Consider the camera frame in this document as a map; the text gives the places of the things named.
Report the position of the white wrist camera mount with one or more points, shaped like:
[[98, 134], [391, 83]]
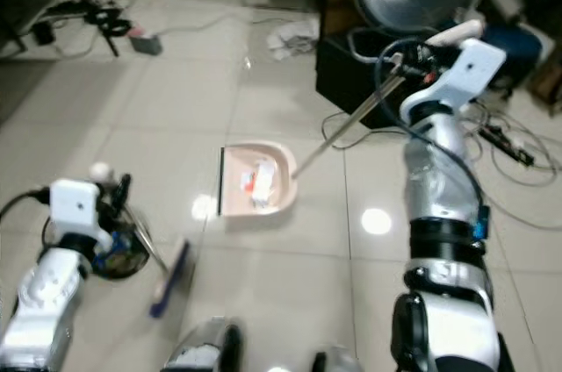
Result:
[[79, 205], [465, 74]]

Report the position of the silver left robot foot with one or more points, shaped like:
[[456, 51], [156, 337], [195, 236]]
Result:
[[206, 350]]

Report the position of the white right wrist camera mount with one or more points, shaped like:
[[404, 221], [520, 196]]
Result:
[[465, 74]]

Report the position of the white crumpled paper wrapper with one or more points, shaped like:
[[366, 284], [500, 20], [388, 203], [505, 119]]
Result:
[[262, 183]]

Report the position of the black table leg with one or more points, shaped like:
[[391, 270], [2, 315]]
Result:
[[97, 8]]

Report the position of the black box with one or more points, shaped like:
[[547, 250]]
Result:
[[347, 78]]

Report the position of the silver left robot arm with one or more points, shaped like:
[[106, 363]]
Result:
[[44, 302]]

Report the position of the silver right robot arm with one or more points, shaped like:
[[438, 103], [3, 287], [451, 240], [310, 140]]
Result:
[[439, 196]]

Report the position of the black power adapter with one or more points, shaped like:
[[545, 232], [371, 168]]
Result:
[[43, 34]]

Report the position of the white crumpled paper heap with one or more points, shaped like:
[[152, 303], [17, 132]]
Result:
[[291, 37]]

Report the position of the silver right robot foot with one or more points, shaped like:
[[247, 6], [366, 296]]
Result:
[[335, 361]]

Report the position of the blue stool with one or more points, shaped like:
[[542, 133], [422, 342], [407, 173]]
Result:
[[511, 52]]

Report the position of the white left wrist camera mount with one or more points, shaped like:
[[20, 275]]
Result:
[[79, 205]]

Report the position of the black power strip with plugs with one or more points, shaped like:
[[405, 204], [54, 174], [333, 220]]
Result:
[[505, 144]]

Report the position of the silver robot foot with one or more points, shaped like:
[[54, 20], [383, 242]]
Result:
[[206, 350], [335, 361]]

